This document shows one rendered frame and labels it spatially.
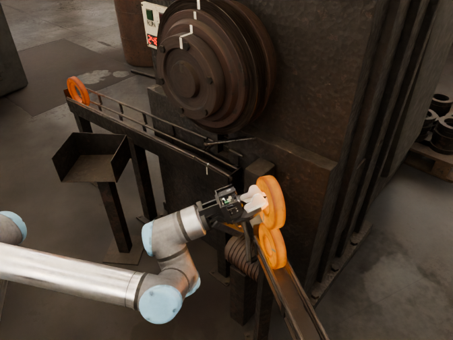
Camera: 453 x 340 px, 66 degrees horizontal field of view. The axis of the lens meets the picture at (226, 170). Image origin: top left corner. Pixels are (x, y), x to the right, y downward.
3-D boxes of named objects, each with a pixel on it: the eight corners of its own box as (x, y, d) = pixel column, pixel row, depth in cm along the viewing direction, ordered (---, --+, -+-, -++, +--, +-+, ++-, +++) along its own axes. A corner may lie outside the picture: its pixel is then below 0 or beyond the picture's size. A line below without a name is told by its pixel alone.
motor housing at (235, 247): (240, 296, 177) (242, 224, 143) (276, 324, 166) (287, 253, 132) (223, 315, 169) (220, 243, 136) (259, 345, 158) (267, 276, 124)
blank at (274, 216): (266, 164, 103) (255, 166, 102) (288, 195, 90) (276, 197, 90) (263, 206, 111) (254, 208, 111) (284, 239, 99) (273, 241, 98)
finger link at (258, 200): (274, 190, 93) (242, 203, 93) (278, 204, 97) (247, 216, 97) (270, 183, 96) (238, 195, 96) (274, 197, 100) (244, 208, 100)
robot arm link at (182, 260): (165, 307, 94) (147, 266, 93) (177, 287, 105) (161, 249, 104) (197, 298, 92) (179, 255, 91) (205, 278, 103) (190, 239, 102)
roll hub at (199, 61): (170, 100, 134) (162, 23, 116) (226, 125, 119) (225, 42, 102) (160, 106, 131) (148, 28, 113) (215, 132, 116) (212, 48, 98)
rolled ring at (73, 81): (78, 80, 195) (83, 78, 196) (62, 75, 206) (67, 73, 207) (89, 110, 205) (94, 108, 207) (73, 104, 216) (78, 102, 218)
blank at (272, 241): (272, 259, 122) (262, 261, 122) (263, 216, 121) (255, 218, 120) (290, 274, 107) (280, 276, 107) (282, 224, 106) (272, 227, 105)
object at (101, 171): (106, 233, 210) (72, 131, 164) (149, 237, 207) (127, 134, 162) (93, 262, 194) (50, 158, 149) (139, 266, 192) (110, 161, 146)
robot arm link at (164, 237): (155, 252, 103) (141, 221, 102) (194, 237, 103) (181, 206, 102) (149, 264, 94) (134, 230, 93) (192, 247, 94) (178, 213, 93)
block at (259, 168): (257, 200, 151) (261, 154, 136) (273, 208, 147) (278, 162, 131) (242, 213, 145) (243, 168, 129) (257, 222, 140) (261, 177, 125)
